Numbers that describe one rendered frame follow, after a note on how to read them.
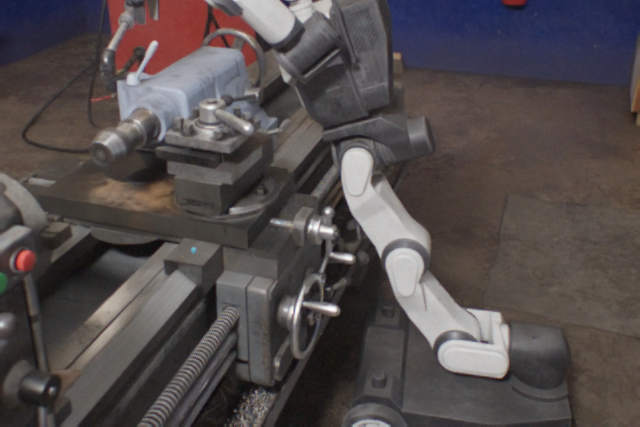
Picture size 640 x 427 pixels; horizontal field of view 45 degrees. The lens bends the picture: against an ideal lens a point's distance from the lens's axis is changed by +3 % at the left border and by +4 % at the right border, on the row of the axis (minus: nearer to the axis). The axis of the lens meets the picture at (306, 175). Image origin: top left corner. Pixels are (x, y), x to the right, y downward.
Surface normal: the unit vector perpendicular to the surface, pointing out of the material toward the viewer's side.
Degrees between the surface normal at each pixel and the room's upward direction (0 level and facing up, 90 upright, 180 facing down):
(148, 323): 36
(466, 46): 90
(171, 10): 90
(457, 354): 90
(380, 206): 109
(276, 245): 0
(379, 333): 0
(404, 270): 90
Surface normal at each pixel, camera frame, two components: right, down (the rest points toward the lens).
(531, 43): -0.33, 0.41
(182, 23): 0.01, 0.44
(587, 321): 0.00, -0.90
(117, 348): 0.55, -0.65
